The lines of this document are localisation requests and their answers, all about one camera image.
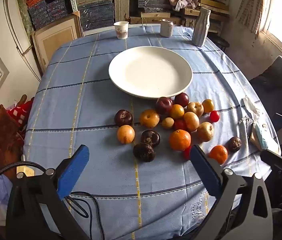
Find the white paper cup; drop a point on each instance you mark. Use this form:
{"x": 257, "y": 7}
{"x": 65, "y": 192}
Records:
{"x": 121, "y": 31}

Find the stack of dark grey boxes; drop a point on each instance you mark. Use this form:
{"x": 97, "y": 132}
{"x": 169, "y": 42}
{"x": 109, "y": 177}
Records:
{"x": 153, "y": 3}

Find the stack of dark blue boxes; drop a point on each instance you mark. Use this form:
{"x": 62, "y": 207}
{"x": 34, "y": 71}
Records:
{"x": 96, "y": 12}

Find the dark red plum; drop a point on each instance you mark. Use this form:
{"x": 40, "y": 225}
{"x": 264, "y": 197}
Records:
{"x": 164, "y": 105}
{"x": 181, "y": 99}

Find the white round plate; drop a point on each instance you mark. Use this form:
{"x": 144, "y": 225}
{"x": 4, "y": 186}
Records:
{"x": 151, "y": 72}

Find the black round stool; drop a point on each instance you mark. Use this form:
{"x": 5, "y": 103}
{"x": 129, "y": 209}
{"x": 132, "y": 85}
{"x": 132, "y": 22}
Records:
{"x": 218, "y": 42}

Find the red white checked cloth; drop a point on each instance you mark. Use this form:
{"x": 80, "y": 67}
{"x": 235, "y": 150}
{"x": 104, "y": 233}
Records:
{"x": 19, "y": 111}

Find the orange tangerine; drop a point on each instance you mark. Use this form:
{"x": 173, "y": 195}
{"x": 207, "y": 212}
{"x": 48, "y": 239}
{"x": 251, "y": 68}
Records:
{"x": 218, "y": 154}
{"x": 180, "y": 140}

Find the stack of tan flat boxes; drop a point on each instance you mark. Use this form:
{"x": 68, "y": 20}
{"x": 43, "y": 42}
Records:
{"x": 156, "y": 15}

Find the white drink can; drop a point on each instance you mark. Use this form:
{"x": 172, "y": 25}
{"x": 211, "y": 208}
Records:
{"x": 166, "y": 28}

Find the pink cloth bundle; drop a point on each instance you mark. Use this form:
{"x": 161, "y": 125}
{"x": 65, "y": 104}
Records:
{"x": 182, "y": 0}

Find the white leaning board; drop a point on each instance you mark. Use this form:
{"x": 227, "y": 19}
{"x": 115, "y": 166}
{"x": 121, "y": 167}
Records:
{"x": 18, "y": 37}

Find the light wooden framed panel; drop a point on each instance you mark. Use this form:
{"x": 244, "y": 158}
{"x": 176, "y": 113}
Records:
{"x": 56, "y": 40}

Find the green marbled panel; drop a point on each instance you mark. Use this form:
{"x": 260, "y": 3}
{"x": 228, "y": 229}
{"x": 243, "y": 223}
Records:
{"x": 24, "y": 12}

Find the blue checked tablecloth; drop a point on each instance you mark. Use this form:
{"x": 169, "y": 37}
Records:
{"x": 81, "y": 105}

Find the stack of blue floral boxes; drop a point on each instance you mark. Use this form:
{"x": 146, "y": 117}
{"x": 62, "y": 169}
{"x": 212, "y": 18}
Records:
{"x": 47, "y": 10}

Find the small tan pear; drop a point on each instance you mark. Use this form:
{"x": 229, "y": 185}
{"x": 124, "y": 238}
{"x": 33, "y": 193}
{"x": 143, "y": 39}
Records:
{"x": 191, "y": 121}
{"x": 195, "y": 108}
{"x": 168, "y": 123}
{"x": 205, "y": 131}

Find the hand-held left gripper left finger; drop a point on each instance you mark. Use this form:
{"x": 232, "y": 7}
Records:
{"x": 72, "y": 175}

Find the metal storage shelf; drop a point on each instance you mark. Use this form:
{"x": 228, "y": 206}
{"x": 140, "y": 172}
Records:
{"x": 71, "y": 10}

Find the brown fuzzy cloth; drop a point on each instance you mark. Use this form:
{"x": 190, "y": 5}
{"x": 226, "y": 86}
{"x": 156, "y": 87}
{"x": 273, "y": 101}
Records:
{"x": 3, "y": 135}

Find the white crumpled tissue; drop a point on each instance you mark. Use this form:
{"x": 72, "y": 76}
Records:
{"x": 250, "y": 106}

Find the red cherry tomato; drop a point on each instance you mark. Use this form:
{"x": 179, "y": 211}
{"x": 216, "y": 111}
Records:
{"x": 179, "y": 125}
{"x": 214, "y": 116}
{"x": 186, "y": 153}

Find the tan woven upright boxes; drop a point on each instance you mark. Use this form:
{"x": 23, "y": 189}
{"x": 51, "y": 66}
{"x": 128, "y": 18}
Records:
{"x": 121, "y": 6}

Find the silver patterned bottle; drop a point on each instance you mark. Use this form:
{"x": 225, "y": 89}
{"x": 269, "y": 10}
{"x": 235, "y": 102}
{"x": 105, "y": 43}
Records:
{"x": 201, "y": 30}

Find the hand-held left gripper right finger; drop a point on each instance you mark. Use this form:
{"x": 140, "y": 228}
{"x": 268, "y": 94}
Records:
{"x": 204, "y": 173}

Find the small yellow-orange citrus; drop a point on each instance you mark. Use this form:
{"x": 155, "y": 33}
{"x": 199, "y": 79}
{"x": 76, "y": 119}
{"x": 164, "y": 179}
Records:
{"x": 176, "y": 111}
{"x": 208, "y": 105}
{"x": 149, "y": 118}
{"x": 126, "y": 134}

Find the black padded chair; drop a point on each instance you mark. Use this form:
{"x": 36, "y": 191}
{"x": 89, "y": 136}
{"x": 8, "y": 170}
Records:
{"x": 278, "y": 85}

